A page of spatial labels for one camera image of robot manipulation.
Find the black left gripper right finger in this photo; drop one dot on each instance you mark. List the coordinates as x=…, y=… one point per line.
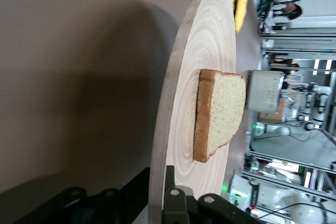
x=178, y=208

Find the cardboard box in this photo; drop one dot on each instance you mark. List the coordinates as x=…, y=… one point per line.
x=270, y=116

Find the aluminium cell frame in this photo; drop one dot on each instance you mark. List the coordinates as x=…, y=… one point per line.
x=288, y=43

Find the person with black hair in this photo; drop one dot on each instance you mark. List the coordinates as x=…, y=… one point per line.
x=295, y=11

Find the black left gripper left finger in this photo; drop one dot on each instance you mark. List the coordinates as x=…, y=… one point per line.
x=131, y=200

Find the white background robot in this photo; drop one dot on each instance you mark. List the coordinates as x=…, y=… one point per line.
x=319, y=103

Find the cream and chrome toaster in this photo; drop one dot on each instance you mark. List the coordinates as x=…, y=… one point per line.
x=262, y=90

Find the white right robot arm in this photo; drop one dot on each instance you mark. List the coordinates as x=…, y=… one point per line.
x=241, y=182

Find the bread slice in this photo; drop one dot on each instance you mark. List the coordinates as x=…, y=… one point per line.
x=225, y=108

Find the round wooden plate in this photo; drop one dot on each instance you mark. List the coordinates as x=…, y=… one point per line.
x=210, y=51

